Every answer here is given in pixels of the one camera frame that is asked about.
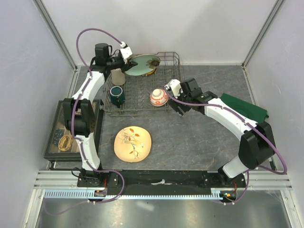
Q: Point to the mint green flower plate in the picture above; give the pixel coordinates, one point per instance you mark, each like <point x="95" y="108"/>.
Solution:
<point x="145" y="64"/>

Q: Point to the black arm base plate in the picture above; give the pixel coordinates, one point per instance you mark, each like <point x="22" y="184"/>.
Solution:
<point x="157" y="182"/>

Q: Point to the grey wire dish rack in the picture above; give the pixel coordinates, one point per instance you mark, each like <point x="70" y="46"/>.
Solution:
<point x="145" y="94"/>

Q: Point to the beige plastic cup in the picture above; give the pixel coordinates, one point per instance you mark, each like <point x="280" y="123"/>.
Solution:
<point x="118" y="77"/>

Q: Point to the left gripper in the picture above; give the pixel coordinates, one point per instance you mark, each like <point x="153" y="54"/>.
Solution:
<point x="129" y="64"/>

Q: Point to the cream bird pattern plate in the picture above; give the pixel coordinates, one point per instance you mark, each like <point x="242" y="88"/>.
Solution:
<point x="132" y="144"/>

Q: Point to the dark green mug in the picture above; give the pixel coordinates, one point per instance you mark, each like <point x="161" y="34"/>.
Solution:
<point x="117" y="96"/>

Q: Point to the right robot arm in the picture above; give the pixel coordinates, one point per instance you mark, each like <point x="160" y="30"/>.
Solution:
<point x="256" y="139"/>

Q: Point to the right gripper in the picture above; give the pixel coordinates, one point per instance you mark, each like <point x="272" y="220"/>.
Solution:
<point x="175" y="105"/>

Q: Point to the white red patterned bowl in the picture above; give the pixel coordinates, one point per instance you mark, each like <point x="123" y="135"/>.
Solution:
<point x="158" y="97"/>

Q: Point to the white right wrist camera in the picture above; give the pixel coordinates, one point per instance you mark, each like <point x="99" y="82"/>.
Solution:
<point x="175" y="86"/>

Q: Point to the yellow black patterned plate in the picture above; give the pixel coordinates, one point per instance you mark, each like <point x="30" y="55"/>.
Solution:
<point x="151" y="72"/>

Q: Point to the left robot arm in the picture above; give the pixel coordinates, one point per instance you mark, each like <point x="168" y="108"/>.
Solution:
<point x="79" y="117"/>

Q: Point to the green folded cloth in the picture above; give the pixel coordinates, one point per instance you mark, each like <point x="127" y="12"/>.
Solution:
<point x="246" y="109"/>

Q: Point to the black framed compartment box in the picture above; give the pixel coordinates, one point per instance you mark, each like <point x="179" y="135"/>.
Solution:
<point x="61" y="146"/>

